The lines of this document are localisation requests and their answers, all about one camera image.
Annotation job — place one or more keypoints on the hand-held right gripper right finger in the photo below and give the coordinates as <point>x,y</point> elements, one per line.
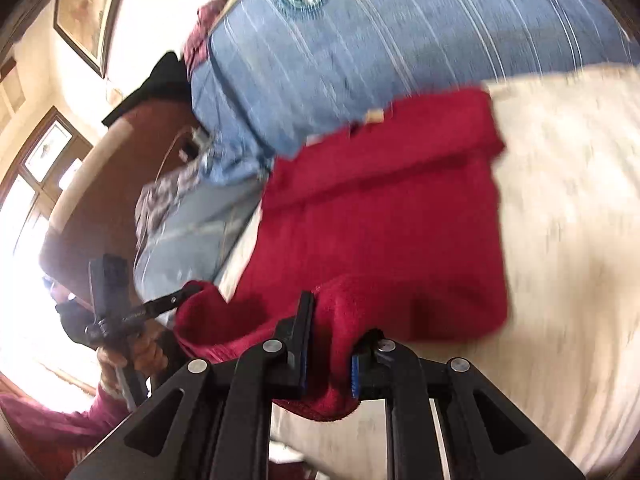
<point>355,375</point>

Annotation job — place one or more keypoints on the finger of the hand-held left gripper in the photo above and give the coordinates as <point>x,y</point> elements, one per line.
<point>165,302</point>

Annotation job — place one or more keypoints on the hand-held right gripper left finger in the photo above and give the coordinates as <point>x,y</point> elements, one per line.
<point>304,360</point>

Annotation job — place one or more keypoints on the red knit sweater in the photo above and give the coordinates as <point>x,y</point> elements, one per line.
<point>375,210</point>

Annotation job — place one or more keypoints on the person's left forearm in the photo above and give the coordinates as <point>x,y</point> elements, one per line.
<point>60,425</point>

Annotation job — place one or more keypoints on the person's left hand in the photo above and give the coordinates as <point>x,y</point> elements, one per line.
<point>150,355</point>

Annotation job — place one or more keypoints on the light blue pillow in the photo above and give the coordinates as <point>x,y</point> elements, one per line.
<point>200,240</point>

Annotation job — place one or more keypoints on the brown wooden headboard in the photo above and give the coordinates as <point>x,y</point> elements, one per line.
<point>100,210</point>

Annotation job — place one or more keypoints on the grey patterned cloth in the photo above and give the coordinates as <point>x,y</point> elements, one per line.
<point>165,195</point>

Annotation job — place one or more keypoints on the wooden framed window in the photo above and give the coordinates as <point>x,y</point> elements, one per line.
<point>50,145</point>

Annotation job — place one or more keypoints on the black cloth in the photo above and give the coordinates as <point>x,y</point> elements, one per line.
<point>160,85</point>

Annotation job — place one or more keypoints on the cream leaf-print bed sheet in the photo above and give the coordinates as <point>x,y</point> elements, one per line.
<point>565,210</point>

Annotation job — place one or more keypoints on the dark red cloth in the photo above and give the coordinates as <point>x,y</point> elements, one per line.
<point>200,35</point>

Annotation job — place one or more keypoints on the framed wall picture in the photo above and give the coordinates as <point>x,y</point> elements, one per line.
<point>85,10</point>

